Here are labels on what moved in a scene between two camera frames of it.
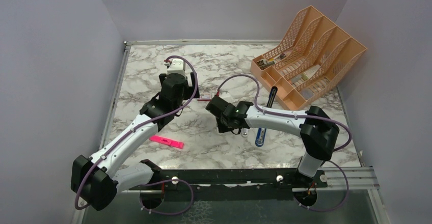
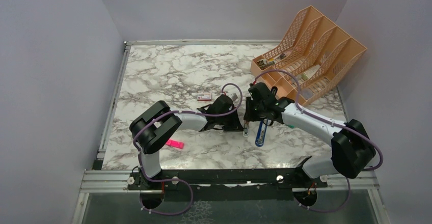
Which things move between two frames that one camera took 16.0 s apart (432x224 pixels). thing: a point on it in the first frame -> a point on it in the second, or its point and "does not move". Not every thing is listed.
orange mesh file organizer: (314, 56) does not move
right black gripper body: (222, 126) -> (254, 112)
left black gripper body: (189, 90) -> (228, 122)
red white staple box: (205, 96) does not move
